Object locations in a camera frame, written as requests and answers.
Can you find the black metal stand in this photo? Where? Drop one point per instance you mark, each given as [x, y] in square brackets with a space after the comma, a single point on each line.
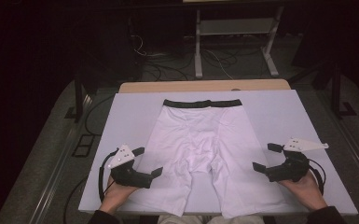
[335, 90]
[78, 96]

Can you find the person's legs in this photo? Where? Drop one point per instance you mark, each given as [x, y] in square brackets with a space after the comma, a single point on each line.
[180, 220]

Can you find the white metal stand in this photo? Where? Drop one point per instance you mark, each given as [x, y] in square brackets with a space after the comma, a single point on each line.
[198, 46]

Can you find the person's right hand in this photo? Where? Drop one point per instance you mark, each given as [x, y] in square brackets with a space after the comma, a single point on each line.
[304, 193]

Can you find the white shorts with black waistband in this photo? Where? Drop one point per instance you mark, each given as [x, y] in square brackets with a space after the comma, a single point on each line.
[199, 140]

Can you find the metal floor rail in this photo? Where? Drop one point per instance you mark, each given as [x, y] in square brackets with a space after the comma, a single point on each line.
[357, 161]
[56, 177]

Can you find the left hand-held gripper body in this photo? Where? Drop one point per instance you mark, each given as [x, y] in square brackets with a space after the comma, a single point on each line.
[127, 177]

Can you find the wooden table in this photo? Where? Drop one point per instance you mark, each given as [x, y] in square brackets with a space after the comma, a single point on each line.
[199, 85]

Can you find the person's left hand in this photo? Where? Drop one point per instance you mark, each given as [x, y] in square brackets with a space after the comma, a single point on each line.
[118, 194]

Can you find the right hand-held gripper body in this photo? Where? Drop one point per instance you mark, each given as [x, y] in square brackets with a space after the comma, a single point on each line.
[290, 169]

